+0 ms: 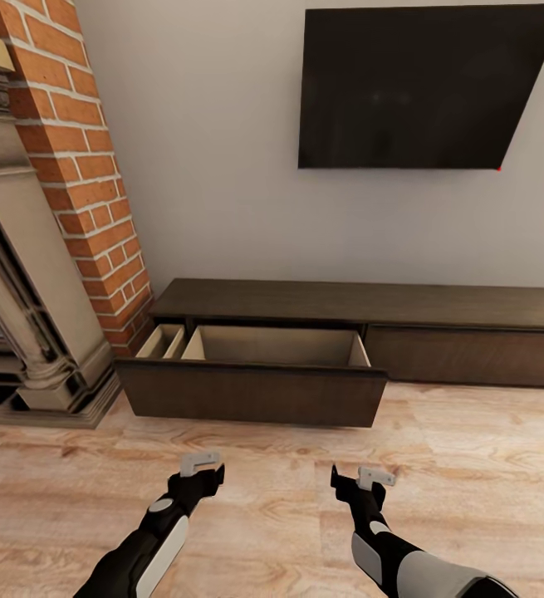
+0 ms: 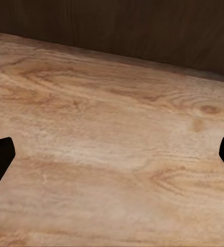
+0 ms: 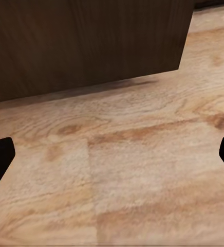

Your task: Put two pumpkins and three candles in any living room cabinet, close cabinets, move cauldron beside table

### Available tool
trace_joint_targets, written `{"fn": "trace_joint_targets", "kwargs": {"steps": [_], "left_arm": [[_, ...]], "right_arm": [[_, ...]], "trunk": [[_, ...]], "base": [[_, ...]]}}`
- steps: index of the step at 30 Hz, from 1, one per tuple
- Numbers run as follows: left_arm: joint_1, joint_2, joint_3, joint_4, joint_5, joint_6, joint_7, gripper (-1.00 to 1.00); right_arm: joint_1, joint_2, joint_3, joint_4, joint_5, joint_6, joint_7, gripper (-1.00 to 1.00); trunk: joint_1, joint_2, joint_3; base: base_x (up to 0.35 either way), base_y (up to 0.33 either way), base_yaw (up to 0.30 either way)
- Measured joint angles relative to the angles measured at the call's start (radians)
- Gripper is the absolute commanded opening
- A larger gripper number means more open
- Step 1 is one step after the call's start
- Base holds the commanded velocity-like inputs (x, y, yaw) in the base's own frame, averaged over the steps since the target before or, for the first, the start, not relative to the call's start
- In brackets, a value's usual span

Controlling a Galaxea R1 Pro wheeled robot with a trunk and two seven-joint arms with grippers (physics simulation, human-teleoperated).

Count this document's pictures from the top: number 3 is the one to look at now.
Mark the cabinet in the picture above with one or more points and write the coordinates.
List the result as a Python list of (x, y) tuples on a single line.
[(55, 45)]

